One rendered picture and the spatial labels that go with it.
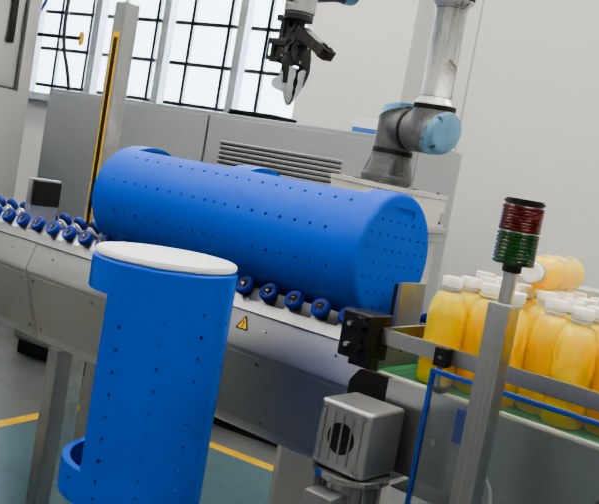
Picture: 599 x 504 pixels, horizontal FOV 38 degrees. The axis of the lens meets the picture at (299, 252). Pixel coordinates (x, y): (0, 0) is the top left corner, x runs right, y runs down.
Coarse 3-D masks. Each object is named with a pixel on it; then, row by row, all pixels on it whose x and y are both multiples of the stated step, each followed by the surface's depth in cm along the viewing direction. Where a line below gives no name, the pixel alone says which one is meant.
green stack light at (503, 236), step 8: (504, 232) 130; (512, 232) 129; (496, 240) 132; (504, 240) 130; (512, 240) 129; (520, 240) 129; (528, 240) 129; (536, 240) 130; (496, 248) 131; (504, 248) 130; (512, 248) 129; (520, 248) 129; (528, 248) 129; (536, 248) 130; (496, 256) 131; (504, 256) 130; (512, 256) 129; (520, 256) 129; (528, 256) 129; (512, 264) 129; (520, 264) 129; (528, 264) 129
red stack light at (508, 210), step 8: (504, 208) 130; (512, 208) 129; (520, 208) 128; (528, 208) 128; (536, 208) 128; (504, 216) 130; (512, 216) 129; (520, 216) 128; (528, 216) 128; (536, 216) 129; (504, 224) 130; (512, 224) 129; (520, 224) 128; (528, 224) 128; (536, 224) 129; (520, 232) 129; (528, 232) 128; (536, 232) 129
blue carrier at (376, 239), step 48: (96, 192) 229; (144, 192) 218; (192, 192) 208; (240, 192) 200; (288, 192) 194; (336, 192) 188; (384, 192) 185; (144, 240) 222; (192, 240) 208; (240, 240) 197; (288, 240) 188; (336, 240) 180; (384, 240) 183; (288, 288) 194; (336, 288) 182; (384, 288) 187
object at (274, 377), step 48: (0, 240) 259; (0, 288) 261; (48, 288) 243; (48, 336) 251; (96, 336) 234; (240, 336) 196; (288, 336) 189; (240, 384) 200; (288, 384) 189; (336, 384) 179; (288, 432) 194
